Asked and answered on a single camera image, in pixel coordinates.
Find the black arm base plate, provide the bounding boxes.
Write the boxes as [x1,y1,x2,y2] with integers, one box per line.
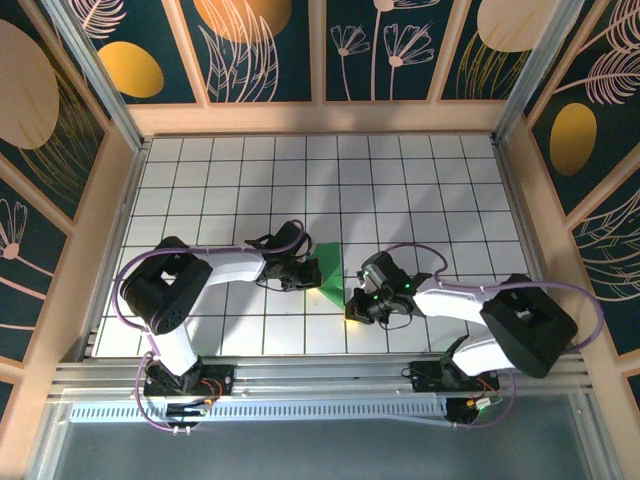
[143,363,236,399]
[408,360,501,395]

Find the green square paper sheet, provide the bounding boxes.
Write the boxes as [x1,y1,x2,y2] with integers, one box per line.
[303,241,347,309]

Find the aluminium table side rail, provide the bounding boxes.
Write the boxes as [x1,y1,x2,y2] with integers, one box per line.
[492,139,576,354]
[79,142,151,361]

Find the black electronics module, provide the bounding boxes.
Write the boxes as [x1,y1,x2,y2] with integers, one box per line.
[443,394,505,430]
[164,398,214,435]

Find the grey slotted cable duct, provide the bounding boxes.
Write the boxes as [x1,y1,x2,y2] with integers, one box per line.
[68,399,451,425]

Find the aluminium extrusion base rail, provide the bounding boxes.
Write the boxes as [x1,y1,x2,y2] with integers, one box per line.
[47,352,596,404]

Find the aluminium corner post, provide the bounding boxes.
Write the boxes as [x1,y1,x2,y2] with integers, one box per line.
[42,0,151,154]
[491,0,589,146]

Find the grey metal sheet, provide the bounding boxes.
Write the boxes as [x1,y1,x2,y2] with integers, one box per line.
[29,417,609,480]

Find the white gridded table mat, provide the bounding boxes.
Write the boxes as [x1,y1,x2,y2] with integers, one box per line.
[92,134,556,357]

